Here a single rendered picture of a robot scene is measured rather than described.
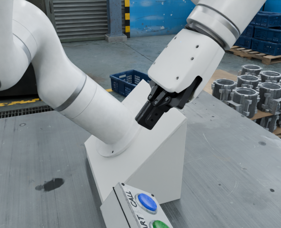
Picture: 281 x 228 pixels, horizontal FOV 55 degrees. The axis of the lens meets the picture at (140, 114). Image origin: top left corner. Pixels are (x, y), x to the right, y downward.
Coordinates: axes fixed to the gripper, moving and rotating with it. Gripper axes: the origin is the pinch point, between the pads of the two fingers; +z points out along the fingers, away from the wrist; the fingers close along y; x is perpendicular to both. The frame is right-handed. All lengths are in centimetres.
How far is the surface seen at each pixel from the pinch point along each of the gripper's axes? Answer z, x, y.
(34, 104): 107, 48, -281
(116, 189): 9.7, -3.6, 9.3
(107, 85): 46, 126, -313
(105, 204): 12.4, -3.6, 9.3
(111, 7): -70, 150, -600
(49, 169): 37, 6, -37
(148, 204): 8.0, -0.8, 13.1
